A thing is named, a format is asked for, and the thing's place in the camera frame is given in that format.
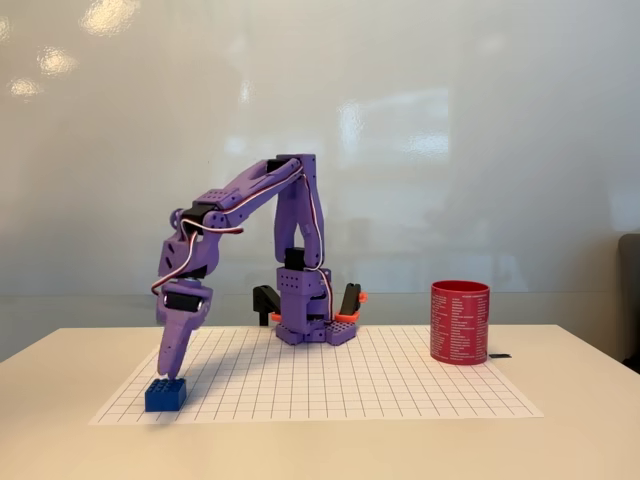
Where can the red cup with white print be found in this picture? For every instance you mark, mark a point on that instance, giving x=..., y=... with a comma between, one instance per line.
x=460, y=325

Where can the purple robot arm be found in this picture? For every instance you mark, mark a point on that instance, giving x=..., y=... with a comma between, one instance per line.
x=300, y=225

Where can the white grid paper sheet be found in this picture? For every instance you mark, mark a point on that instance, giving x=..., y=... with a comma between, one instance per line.
x=325, y=380

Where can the blue toy brick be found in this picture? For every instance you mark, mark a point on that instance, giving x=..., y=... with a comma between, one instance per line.
x=165, y=397

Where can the small black tape strip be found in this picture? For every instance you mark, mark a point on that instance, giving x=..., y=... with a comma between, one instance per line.
x=500, y=355

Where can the black orange table clamp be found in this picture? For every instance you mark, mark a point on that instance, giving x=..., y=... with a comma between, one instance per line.
x=351, y=300
x=265, y=300

